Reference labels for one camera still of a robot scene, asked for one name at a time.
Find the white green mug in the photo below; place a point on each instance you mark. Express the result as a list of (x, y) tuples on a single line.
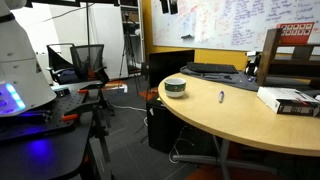
[(175, 90)]

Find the black framed chair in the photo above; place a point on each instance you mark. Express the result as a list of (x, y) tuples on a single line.
[(55, 61)]

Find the whiteboard eraser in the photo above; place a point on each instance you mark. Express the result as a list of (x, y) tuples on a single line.
[(187, 36)]

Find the black desk gadget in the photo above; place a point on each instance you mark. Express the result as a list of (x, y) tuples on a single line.
[(250, 66)]

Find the black robot table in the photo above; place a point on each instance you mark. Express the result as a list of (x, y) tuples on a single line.
[(50, 160)]

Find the blue capped marker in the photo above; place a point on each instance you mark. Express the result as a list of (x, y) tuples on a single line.
[(221, 96)]

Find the written whiteboard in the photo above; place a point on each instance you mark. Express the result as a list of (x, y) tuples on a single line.
[(216, 23)]

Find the brown wooden shelf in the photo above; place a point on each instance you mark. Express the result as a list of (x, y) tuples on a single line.
[(266, 56)]

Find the black perforated mounting board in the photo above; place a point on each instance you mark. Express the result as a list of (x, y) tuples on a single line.
[(56, 106)]

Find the black monitor panel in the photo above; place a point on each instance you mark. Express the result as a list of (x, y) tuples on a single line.
[(170, 65)]

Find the small black box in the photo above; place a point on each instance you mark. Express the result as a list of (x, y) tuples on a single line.
[(62, 92)]

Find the black mesh office chair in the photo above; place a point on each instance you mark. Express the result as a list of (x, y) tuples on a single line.
[(86, 56)]

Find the black whiteboard hanger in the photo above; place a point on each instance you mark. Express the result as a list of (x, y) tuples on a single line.
[(164, 6), (173, 6)]

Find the grey metal table leg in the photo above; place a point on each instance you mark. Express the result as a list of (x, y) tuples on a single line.
[(224, 156)]

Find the black camera tripod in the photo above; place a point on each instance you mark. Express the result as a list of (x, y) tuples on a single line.
[(128, 50)]

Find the white black book box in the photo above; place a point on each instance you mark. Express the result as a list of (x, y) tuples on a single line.
[(286, 100)]

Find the white floor box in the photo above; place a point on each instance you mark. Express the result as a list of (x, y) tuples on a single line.
[(116, 88)]

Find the black keyboard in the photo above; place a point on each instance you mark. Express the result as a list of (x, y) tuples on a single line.
[(210, 68)]

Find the red sign card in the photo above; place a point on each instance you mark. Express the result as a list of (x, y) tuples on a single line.
[(295, 38)]

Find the black computer tower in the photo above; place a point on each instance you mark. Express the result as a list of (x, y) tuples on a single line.
[(163, 126)]

